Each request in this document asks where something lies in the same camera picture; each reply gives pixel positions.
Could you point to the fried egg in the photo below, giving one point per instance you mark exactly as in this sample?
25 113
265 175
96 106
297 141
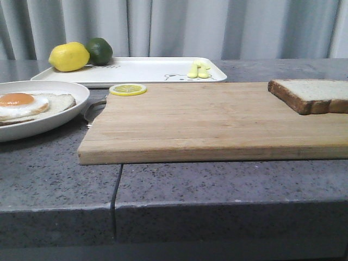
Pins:
17 105

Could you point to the yellow lemon slice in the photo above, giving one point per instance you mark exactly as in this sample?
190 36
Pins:
127 89

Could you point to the yellow plastic knife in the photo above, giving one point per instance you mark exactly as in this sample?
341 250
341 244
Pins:
203 70

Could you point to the green lime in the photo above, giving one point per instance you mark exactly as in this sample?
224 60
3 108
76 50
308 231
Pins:
100 51

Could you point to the metal cutting board handle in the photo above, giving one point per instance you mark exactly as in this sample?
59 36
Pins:
90 113

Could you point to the wooden cutting board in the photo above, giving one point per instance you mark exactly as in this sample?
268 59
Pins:
209 122

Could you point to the bottom bread slice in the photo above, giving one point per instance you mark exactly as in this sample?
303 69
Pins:
57 104

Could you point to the white rectangular tray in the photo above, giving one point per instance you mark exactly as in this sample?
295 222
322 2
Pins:
136 70

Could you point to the yellow plastic fork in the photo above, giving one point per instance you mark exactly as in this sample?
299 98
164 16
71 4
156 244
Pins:
193 72

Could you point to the white round plate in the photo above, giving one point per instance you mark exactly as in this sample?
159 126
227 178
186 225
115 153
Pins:
26 129

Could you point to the white bread slice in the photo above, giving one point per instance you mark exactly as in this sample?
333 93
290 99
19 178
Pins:
311 96

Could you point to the grey curtain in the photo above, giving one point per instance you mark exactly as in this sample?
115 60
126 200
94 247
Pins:
212 29

